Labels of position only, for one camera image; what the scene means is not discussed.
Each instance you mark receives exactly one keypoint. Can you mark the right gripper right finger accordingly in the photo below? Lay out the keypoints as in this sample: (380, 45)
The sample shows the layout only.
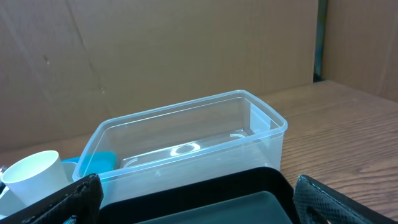
(318, 203)

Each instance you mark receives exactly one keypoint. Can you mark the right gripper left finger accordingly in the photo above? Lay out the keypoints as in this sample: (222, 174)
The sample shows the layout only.
(77, 203)

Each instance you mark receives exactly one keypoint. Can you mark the teal serving tray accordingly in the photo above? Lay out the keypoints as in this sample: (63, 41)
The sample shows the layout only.
(97, 163)

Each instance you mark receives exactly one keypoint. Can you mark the black plastic tray bin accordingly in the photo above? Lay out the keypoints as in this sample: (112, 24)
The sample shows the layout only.
(260, 195)

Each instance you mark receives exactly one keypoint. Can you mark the white paper cup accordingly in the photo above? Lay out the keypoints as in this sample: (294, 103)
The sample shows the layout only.
(36, 176)

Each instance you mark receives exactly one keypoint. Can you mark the grey metal saucer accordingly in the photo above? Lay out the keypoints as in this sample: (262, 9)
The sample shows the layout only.
(11, 204)

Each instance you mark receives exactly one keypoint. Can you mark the clear plastic bin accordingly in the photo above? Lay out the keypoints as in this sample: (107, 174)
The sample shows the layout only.
(187, 142)

